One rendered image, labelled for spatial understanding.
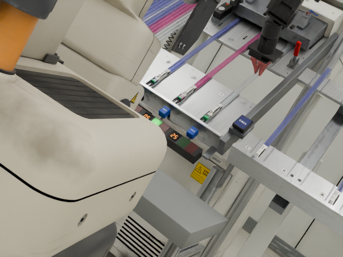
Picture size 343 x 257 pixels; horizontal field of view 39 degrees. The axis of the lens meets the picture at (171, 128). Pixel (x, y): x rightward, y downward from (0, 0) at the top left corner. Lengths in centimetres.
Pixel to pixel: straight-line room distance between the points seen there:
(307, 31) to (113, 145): 142
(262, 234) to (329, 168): 187
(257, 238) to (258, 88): 206
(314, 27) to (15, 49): 149
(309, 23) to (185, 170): 69
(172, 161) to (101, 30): 108
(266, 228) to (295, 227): 190
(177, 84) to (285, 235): 203
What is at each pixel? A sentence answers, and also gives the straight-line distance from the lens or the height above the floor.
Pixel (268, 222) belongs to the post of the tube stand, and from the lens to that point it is 146.
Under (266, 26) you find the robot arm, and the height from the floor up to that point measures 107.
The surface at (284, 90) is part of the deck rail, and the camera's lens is 162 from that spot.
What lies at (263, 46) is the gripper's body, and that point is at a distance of 154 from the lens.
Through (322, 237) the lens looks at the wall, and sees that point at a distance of 334.
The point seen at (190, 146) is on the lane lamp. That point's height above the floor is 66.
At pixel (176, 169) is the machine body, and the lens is 179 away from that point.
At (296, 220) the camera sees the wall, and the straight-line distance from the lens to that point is 335.
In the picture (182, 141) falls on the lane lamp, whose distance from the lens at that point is 139.
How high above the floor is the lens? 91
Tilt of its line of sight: 10 degrees down
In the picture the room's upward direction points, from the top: 30 degrees clockwise
